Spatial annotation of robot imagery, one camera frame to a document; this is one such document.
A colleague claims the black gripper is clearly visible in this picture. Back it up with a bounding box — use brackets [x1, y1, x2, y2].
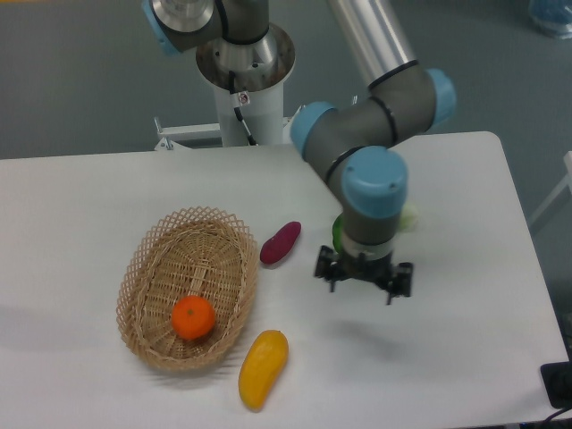
[314, 245, 414, 305]

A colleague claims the orange fruit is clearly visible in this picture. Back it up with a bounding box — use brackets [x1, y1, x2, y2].
[171, 296, 215, 341]

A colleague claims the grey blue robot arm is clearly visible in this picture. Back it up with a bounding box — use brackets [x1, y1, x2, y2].
[142, 1, 457, 298]

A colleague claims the woven wicker basket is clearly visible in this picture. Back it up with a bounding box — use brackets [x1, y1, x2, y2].
[116, 206, 258, 372]

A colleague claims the green bok choy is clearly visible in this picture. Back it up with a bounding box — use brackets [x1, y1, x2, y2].
[332, 202, 419, 253]

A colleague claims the purple sweet potato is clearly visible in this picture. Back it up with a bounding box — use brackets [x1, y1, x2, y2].
[260, 221, 302, 265]

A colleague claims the yellow mango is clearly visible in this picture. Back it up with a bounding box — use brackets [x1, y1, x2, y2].
[238, 330, 290, 412]

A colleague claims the black device at edge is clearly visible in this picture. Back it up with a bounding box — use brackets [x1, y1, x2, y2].
[540, 362, 571, 408]

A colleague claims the blue bag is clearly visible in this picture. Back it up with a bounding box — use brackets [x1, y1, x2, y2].
[528, 0, 571, 39]

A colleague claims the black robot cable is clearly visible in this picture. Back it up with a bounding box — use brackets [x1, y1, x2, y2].
[228, 70, 259, 147]

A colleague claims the white frame at right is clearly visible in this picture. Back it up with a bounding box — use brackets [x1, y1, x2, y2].
[527, 151, 571, 235]

